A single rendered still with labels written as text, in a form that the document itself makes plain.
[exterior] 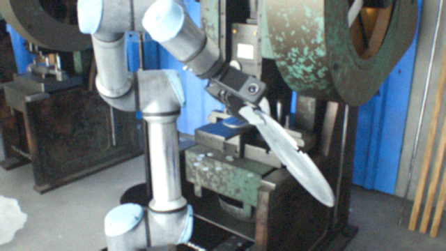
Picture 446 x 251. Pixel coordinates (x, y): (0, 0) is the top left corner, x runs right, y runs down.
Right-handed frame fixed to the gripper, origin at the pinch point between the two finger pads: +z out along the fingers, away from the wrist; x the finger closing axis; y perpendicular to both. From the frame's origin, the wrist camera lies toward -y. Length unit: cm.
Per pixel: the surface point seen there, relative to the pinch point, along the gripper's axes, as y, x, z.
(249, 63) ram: 63, -26, 29
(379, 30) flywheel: 37, -67, 50
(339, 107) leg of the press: 53, -41, 75
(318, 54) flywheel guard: 13.5, -27.1, 12.3
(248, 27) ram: 64, -36, 19
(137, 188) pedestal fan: 165, 55, 88
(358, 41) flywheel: 33, -53, 41
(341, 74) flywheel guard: 15.3, -30.1, 25.7
